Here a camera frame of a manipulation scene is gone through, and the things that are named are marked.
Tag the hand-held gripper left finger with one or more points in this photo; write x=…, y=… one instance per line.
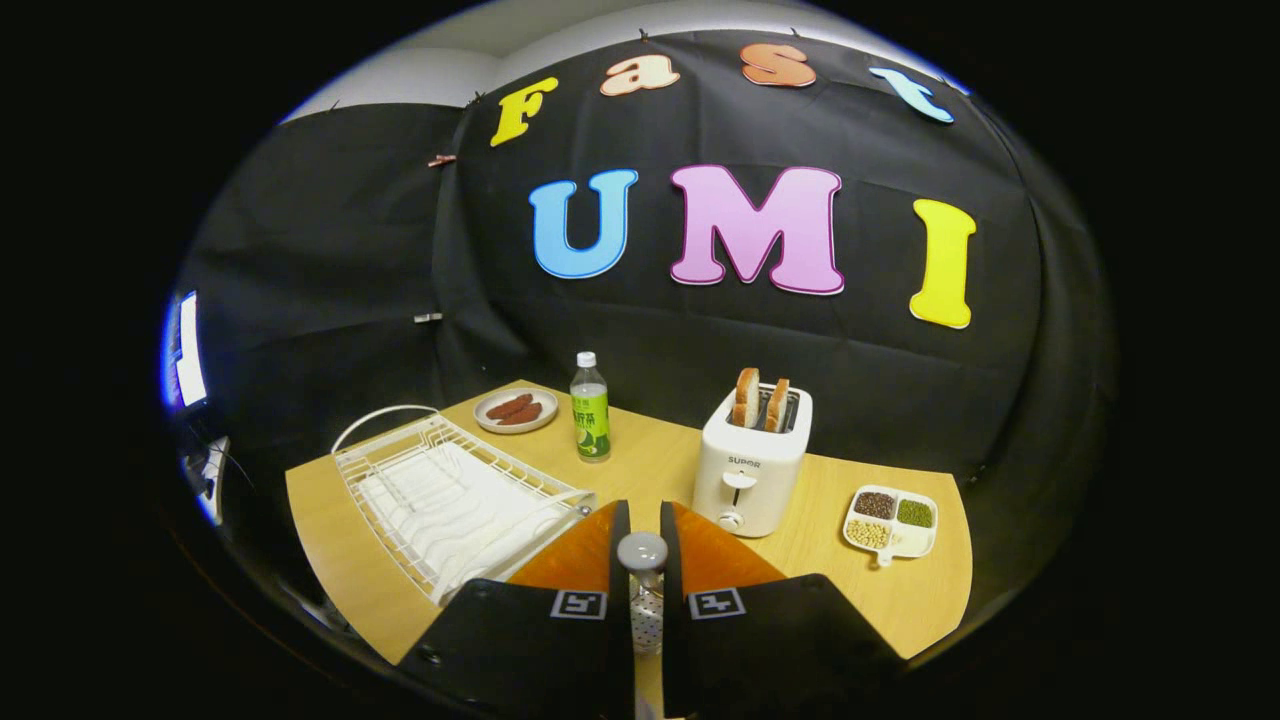
x=620, y=600

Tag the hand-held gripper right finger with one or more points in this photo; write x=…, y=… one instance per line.
x=672, y=610

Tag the small cream plate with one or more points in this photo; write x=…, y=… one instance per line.
x=485, y=418

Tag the white divided dish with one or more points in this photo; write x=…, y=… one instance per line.
x=912, y=543

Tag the white toaster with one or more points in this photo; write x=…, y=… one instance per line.
x=745, y=480

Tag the green label drink bottle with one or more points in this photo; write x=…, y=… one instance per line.
x=591, y=425

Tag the white ribbed drain tray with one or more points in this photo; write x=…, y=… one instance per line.
x=450, y=515

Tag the pile of yellow beans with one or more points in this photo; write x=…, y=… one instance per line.
x=868, y=534

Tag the red sausage piece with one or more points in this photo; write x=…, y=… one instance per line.
x=521, y=414
x=510, y=406

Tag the toast bread slice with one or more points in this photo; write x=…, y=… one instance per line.
x=777, y=405
x=746, y=398

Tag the pile of dark red beans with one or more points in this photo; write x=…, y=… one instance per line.
x=875, y=505

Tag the pile of green beans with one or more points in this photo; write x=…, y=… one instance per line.
x=915, y=513

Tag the black backdrop cloth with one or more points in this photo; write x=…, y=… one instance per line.
x=350, y=250

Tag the computer monitor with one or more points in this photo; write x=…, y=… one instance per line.
x=188, y=355

